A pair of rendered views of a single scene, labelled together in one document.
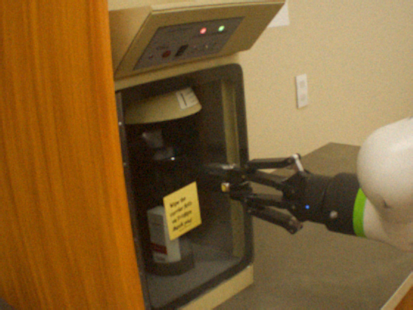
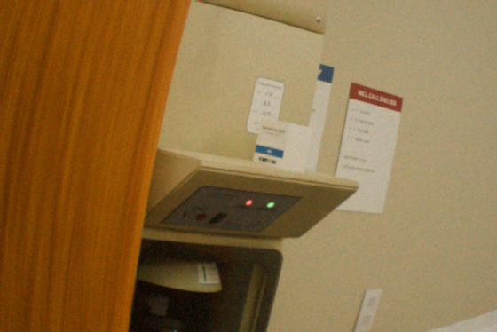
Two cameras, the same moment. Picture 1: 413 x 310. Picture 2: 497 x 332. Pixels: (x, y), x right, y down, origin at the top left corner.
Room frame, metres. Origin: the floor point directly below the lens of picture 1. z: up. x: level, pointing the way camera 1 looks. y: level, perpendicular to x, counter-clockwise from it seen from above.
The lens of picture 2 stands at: (-0.64, 0.00, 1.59)
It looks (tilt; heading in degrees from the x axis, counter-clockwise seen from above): 3 degrees down; 0
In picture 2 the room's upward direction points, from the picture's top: 11 degrees clockwise
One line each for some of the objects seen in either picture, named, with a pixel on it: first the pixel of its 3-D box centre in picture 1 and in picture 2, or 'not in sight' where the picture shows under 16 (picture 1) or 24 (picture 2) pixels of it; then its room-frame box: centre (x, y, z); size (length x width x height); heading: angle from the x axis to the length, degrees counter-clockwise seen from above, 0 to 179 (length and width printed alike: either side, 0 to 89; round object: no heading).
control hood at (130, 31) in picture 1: (202, 31); (248, 201); (0.88, -0.01, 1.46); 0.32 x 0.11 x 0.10; 138
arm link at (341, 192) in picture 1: (350, 203); not in sight; (0.78, -0.21, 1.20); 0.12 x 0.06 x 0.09; 138
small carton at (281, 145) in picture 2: not in sight; (282, 145); (0.92, -0.04, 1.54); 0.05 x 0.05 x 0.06; 50
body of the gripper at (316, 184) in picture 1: (309, 197); not in sight; (0.83, -0.15, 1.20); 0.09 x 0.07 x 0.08; 48
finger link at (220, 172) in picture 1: (229, 176); not in sight; (0.93, -0.04, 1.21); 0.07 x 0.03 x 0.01; 48
